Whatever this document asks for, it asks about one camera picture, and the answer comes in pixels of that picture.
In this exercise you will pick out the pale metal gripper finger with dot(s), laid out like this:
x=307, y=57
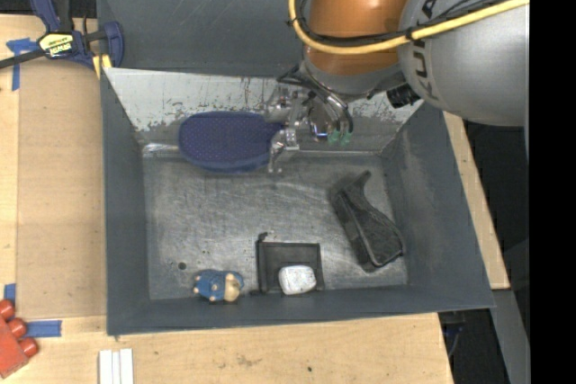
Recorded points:
x=278, y=116
x=282, y=148

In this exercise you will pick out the blue dotted slipper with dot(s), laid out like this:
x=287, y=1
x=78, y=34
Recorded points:
x=222, y=141

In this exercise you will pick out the grey metal bin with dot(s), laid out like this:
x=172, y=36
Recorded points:
x=225, y=216

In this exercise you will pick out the black open box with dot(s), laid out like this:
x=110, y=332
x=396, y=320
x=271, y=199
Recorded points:
x=270, y=258

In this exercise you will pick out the black textured grip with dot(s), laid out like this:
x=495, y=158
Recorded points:
x=369, y=229

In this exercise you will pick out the white speckled stone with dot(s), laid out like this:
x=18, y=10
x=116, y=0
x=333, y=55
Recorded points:
x=297, y=279

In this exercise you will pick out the blue toy animal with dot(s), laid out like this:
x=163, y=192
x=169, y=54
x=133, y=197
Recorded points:
x=216, y=284

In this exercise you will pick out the red studded toy block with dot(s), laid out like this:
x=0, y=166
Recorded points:
x=11, y=346

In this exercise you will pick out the black cylinder on white bracket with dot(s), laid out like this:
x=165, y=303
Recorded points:
x=399, y=96

